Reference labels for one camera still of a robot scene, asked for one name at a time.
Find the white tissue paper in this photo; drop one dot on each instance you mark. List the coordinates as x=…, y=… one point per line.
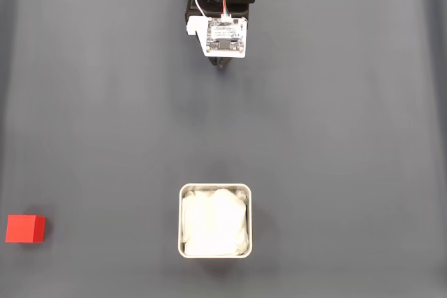
x=213, y=224

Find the grey table mat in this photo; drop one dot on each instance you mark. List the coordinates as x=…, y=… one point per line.
x=314, y=120

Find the red cube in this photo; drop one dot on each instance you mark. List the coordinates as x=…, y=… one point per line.
x=22, y=229

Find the white camera circuit board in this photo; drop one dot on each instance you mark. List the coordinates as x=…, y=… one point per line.
x=223, y=36

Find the white square box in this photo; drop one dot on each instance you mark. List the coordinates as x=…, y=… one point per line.
x=180, y=221

